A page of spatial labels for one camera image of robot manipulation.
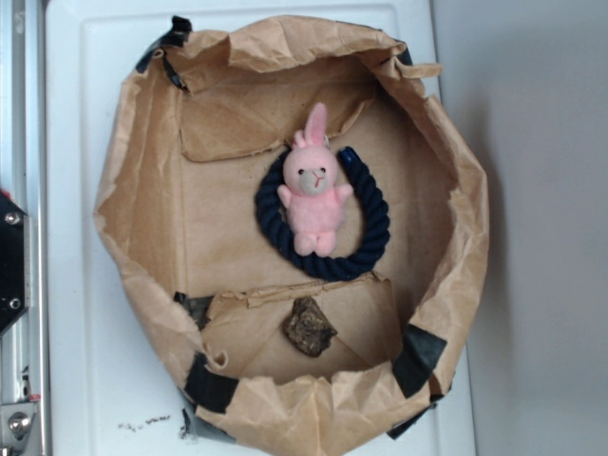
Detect brown rough rock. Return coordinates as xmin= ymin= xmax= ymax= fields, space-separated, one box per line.
xmin=282 ymin=296 xmax=338 ymax=357

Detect pink plush bunny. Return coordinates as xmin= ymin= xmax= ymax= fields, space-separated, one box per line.
xmin=277 ymin=103 xmax=353 ymax=257

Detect brown paper bag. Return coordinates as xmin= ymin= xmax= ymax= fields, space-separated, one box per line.
xmin=95 ymin=16 xmax=489 ymax=455

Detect dark blue rope ring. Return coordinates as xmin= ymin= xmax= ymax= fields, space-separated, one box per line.
xmin=254 ymin=145 xmax=391 ymax=281

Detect black metal bracket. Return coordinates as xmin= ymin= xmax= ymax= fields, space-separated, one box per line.
xmin=0 ymin=190 xmax=29 ymax=336

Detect aluminium frame rail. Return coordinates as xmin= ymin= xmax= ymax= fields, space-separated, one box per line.
xmin=1 ymin=1 xmax=52 ymax=455

